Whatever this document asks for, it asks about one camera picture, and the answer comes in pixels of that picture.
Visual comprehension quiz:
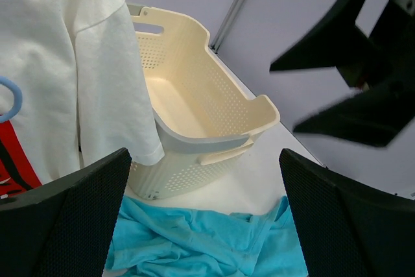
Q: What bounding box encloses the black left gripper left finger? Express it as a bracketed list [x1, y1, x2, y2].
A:
[1, 148, 132, 276]

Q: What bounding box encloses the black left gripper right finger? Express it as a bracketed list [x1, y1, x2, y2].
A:
[279, 149, 414, 276]

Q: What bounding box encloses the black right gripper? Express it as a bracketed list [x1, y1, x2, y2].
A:
[270, 0, 414, 147]

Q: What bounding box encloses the light blue t shirt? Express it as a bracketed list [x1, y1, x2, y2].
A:
[104, 197, 308, 276]

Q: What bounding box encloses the blue wire hanger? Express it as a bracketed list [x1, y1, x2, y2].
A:
[1, 76, 23, 123]

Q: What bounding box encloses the white red print t shirt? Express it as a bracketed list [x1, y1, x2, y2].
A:
[1, 0, 164, 199]

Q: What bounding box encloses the cream plastic laundry basket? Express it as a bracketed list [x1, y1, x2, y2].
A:
[128, 5, 280, 200]

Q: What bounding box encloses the aluminium frame post right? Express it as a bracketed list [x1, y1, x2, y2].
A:
[209, 0, 246, 54]

